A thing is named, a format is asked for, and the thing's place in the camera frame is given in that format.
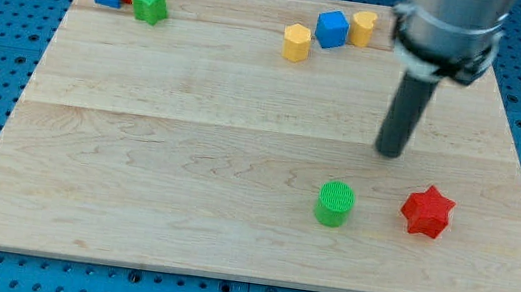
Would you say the yellow heart block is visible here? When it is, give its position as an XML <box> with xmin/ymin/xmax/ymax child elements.
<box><xmin>348</xmin><ymin>10</ymin><xmax>378</xmax><ymax>48</ymax></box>

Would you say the blue cube block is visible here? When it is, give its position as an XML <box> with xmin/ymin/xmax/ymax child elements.
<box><xmin>314</xmin><ymin>11</ymin><xmax>349</xmax><ymax>49</ymax></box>

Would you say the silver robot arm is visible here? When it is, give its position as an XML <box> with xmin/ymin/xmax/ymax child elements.
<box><xmin>391</xmin><ymin>0</ymin><xmax>515</xmax><ymax>86</ymax></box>

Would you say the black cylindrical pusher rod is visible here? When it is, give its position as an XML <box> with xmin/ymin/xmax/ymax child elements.
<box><xmin>375</xmin><ymin>72</ymin><xmax>438</xmax><ymax>159</ymax></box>

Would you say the wooden board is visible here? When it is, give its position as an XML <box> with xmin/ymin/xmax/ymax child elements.
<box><xmin>0</xmin><ymin>0</ymin><xmax>521</xmax><ymax>292</ymax></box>

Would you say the green star block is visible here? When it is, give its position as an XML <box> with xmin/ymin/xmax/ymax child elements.
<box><xmin>132</xmin><ymin>0</ymin><xmax>168</xmax><ymax>26</ymax></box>

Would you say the green cylinder block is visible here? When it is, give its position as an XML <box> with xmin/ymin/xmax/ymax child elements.
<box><xmin>314</xmin><ymin>180</ymin><xmax>356</xmax><ymax>228</ymax></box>

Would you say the yellow hexagon block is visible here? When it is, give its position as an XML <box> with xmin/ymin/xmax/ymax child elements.
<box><xmin>282</xmin><ymin>24</ymin><xmax>312</xmax><ymax>63</ymax></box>

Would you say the red star block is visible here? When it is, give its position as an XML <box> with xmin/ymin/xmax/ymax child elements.
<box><xmin>400</xmin><ymin>185</ymin><xmax>456</xmax><ymax>240</ymax></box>

